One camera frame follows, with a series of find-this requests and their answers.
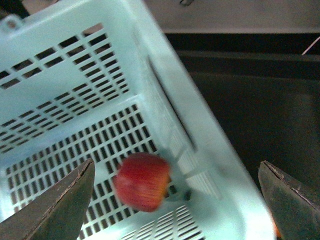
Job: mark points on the red yellow apple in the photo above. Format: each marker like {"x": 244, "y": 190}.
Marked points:
{"x": 142, "y": 181}

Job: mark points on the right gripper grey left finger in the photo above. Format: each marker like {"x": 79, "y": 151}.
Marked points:
{"x": 58, "y": 213}

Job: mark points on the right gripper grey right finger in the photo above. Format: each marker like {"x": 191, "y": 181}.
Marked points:
{"x": 294, "y": 206}

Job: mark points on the red yellow mango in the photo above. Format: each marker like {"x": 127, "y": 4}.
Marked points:
{"x": 276, "y": 230}

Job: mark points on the near black display tray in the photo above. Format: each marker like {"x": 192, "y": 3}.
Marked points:
{"x": 264, "y": 90}

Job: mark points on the light blue plastic basket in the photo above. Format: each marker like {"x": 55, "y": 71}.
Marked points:
{"x": 98, "y": 79}

